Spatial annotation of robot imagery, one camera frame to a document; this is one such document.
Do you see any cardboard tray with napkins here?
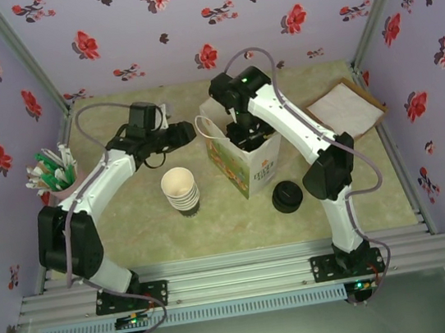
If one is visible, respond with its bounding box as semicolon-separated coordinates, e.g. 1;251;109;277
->
301;71;392;152

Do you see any right base cable loop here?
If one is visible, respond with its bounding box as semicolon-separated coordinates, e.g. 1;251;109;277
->
339;239;401;308

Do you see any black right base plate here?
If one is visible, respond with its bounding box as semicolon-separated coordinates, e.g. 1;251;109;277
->
308;246;388;285

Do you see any left base cable loop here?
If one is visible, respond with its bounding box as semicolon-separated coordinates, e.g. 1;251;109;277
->
119;294;173;333

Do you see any white paper napkin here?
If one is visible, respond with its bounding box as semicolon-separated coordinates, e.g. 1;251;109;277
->
303;78;388;147

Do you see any white slotted cable duct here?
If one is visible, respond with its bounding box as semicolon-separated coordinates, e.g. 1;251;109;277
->
35;285;349;333

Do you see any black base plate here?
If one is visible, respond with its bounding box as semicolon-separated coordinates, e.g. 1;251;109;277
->
308;246;388;285
93;279;172;317

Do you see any white wrapped straw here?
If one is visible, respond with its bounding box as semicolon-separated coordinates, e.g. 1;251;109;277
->
56;140;79;181
24;176;60;198

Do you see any aluminium front frame rail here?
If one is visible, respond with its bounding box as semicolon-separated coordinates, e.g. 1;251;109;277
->
12;221;445;328

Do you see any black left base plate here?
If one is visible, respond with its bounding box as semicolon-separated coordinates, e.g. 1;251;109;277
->
93;279;172;317

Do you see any left base circuit board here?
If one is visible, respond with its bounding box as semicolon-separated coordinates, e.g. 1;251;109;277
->
113;311;154;333

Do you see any base cable loop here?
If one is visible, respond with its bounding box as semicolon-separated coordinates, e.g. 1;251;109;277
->
339;239;401;308
119;294;173;333

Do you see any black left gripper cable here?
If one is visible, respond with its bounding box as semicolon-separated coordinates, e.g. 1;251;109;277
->
140;148;172;171

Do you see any right base circuit board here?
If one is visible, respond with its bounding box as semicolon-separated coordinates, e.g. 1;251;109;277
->
346;276;381;303

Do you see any aluminium left corner post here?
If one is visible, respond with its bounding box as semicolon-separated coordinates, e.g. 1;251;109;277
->
0;0;75;124

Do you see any black plastic lid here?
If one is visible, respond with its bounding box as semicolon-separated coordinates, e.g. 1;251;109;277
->
269;178;306;216

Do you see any lavender left arm cable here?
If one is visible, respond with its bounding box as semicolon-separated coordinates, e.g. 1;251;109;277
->
41;98;163;290

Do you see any white paper takeout bag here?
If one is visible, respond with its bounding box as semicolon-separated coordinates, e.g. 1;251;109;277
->
191;87;289;206

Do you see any base circuit board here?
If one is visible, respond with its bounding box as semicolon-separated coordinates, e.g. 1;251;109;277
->
346;276;381;303
113;311;154;333

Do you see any brown wooden stirrer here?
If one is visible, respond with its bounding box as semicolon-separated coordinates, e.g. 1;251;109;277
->
25;164;49;182

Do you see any pink straw holder cup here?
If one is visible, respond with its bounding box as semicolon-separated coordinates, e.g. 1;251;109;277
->
48;177;83;203

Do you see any aluminium corner post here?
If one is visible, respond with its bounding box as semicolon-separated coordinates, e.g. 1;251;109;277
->
0;0;75;124
342;0;429;73

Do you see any stack of paper cups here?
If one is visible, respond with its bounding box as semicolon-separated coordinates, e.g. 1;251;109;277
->
158;164;204;221

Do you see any aluminium right corner post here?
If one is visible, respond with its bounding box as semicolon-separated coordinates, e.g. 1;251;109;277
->
342;0;429;73

